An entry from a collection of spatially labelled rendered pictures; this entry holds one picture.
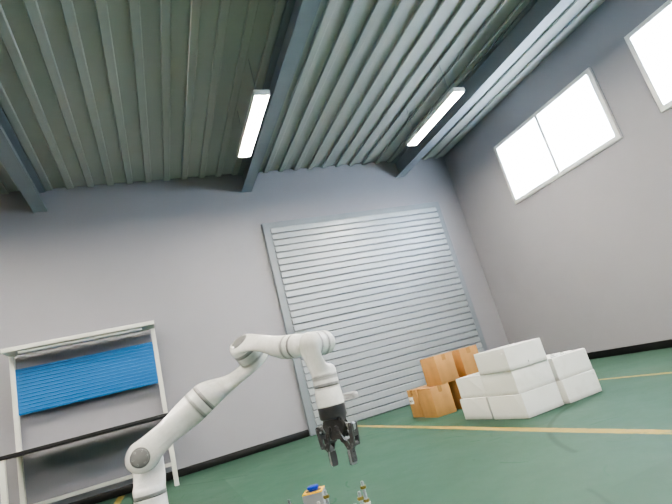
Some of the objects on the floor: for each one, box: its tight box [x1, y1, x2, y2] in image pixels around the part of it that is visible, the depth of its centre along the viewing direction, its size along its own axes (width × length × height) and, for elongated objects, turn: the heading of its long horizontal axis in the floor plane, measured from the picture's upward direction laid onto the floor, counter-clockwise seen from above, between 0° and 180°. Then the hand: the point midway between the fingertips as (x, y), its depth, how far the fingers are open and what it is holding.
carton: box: [407, 385, 428, 417], centre depth 533 cm, size 30×24×30 cm
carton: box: [417, 383, 457, 418], centre depth 502 cm, size 30×24×30 cm
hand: (343, 459), depth 123 cm, fingers open, 6 cm apart
